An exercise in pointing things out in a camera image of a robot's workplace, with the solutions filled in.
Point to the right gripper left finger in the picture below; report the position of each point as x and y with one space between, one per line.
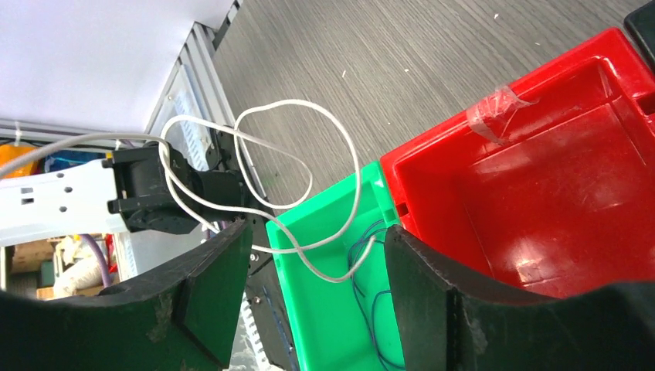
180 315

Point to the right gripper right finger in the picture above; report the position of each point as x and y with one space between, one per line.
451 317

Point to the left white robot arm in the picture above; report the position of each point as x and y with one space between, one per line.
126 192

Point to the green plastic bin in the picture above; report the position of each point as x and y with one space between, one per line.
330 262

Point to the red plastic bin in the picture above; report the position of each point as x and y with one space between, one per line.
553 192

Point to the black plastic bin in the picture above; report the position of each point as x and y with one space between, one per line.
640 25

